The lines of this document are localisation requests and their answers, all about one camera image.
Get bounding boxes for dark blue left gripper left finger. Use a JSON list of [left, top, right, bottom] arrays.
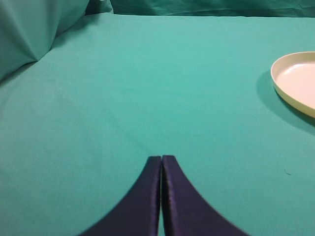
[[81, 156, 161, 236]]

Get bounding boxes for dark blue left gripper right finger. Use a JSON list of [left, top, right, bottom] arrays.
[[161, 155, 247, 236]]

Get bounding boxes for yellow plastic plate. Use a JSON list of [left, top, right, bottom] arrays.
[[270, 51, 315, 117]]

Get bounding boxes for green tablecloth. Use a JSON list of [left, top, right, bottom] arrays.
[[0, 13, 315, 236]]

